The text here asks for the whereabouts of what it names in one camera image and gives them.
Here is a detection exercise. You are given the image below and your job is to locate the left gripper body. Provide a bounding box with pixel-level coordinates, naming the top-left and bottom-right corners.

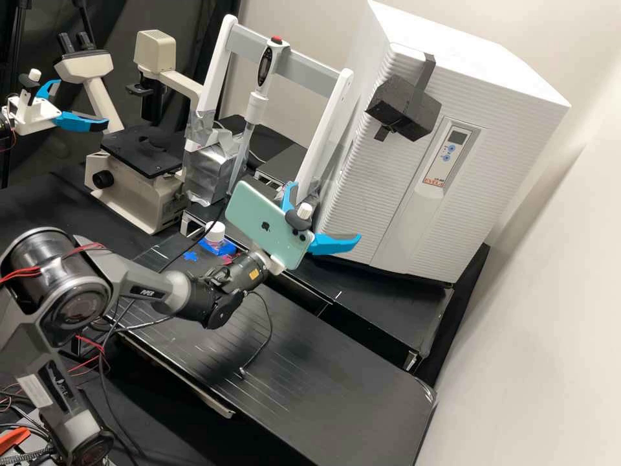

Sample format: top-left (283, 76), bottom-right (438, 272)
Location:
top-left (5, 93), bottom-right (64, 137)

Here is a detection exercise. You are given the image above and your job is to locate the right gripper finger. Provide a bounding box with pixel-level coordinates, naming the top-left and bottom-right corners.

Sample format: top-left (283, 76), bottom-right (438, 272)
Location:
top-left (308, 232), bottom-right (363, 257)
top-left (276, 181), bottom-right (301, 212)

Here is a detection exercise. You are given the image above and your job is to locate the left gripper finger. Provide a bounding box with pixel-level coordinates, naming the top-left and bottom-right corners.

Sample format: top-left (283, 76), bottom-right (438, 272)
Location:
top-left (52, 111), bottom-right (111, 135)
top-left (37, 78), bottom-right (63, 101)

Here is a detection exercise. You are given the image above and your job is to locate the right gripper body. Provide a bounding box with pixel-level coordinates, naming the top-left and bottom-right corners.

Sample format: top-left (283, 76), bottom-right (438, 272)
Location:
top-left (256, 248), bottom-right (288, 276)

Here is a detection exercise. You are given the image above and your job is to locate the blue bottle holder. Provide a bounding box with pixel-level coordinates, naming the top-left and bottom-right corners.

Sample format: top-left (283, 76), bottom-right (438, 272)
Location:
top-left (197, 239), bottom-right (237, 259)

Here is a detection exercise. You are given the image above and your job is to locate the small bottle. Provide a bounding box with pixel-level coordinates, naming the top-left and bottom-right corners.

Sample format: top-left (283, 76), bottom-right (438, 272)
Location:
top-left (205, 221), bottom-right (230, 249)

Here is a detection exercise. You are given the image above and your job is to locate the cream microscope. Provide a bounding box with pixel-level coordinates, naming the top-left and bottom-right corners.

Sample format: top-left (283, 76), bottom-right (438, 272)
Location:
top-left (54, 28), bottom-right (206, 237)

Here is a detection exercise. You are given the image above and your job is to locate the pipette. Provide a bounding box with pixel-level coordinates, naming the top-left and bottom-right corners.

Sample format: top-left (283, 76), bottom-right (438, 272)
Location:
top-left (234, 34), bottom-right (292, 186)

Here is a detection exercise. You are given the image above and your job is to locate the white pipette stand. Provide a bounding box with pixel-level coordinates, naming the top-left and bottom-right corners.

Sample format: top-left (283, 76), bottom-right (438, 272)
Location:
top-left (182, 13), bottom-right (356, 216)

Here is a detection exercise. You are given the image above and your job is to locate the white incubator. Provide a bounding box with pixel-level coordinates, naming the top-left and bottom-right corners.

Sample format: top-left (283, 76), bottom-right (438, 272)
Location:
top-left (334, 0), bottom-right (571, 161)

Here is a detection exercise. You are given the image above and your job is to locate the right wrist camera phone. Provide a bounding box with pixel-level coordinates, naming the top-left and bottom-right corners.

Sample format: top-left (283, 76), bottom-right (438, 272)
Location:
top-left (224, 180), bottom-right (317, 271)

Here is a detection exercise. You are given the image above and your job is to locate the black cable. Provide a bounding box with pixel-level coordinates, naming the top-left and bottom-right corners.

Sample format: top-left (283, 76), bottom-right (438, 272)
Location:
top-left (236, 289), bottom-right (274, 377)

